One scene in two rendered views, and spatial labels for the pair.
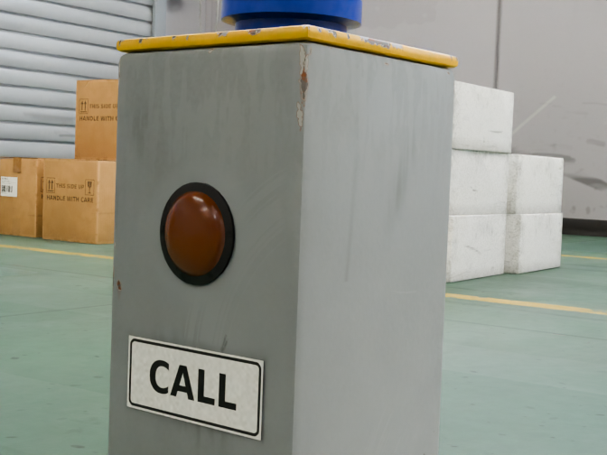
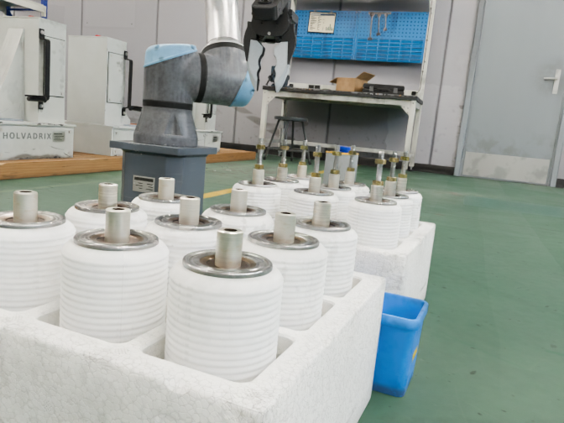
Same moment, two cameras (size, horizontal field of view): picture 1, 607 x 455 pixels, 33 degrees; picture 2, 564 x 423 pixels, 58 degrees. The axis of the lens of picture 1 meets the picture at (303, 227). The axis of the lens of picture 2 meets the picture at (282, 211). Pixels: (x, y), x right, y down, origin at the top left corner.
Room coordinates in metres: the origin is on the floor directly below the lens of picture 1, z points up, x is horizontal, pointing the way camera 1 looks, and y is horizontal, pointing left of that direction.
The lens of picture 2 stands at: (-0.23, -1.26, 0.37)
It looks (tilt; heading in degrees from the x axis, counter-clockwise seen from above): 10 degrees down; 74
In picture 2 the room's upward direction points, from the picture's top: 5 degrees clockwise
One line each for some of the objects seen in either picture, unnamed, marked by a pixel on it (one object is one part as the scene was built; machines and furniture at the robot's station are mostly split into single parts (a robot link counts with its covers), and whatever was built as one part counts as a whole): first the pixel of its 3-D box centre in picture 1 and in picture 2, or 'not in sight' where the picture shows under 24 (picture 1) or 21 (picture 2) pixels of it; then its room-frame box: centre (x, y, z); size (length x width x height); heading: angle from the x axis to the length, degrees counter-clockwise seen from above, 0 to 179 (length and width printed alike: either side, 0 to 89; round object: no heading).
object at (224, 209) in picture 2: not in sight; (237, 211); (-0.09, -0.59, 0.25); 0.08 x 0.08 x 0.01
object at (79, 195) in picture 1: (94, 199); not in sight; (3.84, 0.78, 0.15); 0.30 x 0.24 x 0.30; 53
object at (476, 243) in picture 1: (417, 242); not in sight; (3.03, -0.34, 0.09); 0.39 x 0.39 x 0.18; 58
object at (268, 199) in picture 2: not in sight; (253, 229); (0.01, -0.28, 0.16); 0.10 x 0.10 x 0.18
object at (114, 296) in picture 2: not in sight; (113, 332); (-0.24, -0.77, 0.16); 0.10 x 0.10 x 0.18
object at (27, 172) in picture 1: (47, 196); not in sight; (4.06, 1.01, 0.15); 0.30 x 0.24 x 0.30; 143
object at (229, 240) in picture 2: not in sight; (228, 248); (-0.15, -0.85, 0.26); 0.02 x 0.02 x 0.03
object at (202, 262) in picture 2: not in sight; (227, 263); (-0.15, -0.85, 0.25); 0.08 x 0.08 x 0.01
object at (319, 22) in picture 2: not in sight; (321, 22); (1.72, 4.46, 1.54); 0.32 x 0.02 x 0.25; 144
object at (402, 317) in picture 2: not in sight; (324, 326); (0.08, -0.53, 0.06); 0.30 x 0.11 x 0.12; 141
